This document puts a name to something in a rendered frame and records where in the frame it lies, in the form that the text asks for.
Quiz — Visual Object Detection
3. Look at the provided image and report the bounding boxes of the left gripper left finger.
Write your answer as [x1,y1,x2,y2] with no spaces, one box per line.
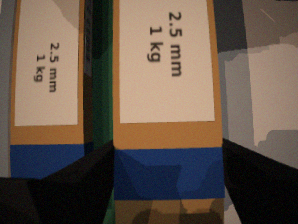
[0,139,115,224]

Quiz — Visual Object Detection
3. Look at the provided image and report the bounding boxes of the cardboard pack of welding electrodes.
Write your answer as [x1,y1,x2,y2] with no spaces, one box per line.
[10,0,94,179]

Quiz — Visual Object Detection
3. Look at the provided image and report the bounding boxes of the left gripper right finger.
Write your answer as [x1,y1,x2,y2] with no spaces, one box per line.
[222,138,298,224]

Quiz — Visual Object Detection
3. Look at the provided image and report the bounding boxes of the green rectangular block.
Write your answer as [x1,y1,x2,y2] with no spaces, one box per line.
[92,0,116,224]

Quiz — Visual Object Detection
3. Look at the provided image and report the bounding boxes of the tan cardboard box with blue band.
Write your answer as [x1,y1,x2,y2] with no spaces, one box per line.
[113,0,225,224]

